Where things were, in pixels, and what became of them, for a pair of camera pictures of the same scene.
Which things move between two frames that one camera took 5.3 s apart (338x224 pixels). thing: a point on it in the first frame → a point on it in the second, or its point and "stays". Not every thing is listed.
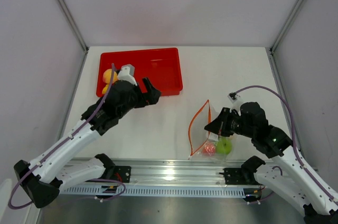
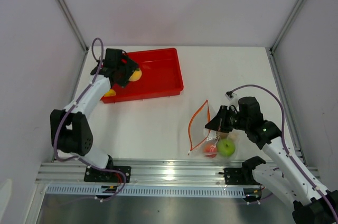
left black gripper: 151,97 → 130,66
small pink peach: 209,149 stays
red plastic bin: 162,66 stays
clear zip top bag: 205,145 stays
